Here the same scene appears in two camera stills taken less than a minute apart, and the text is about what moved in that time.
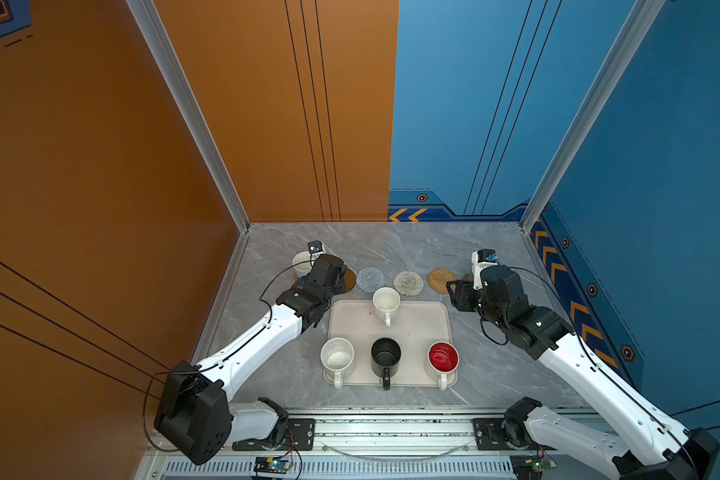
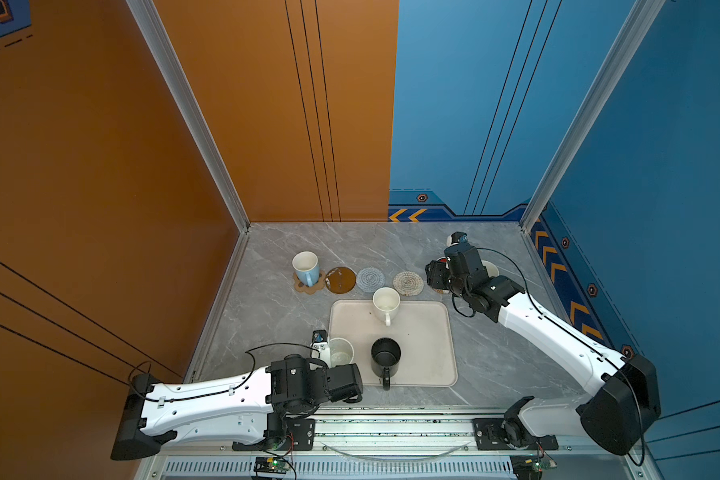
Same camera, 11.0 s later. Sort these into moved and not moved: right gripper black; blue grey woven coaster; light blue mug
Moved: right gripper black
Not moved: light blue mug; blue grey woven coaster
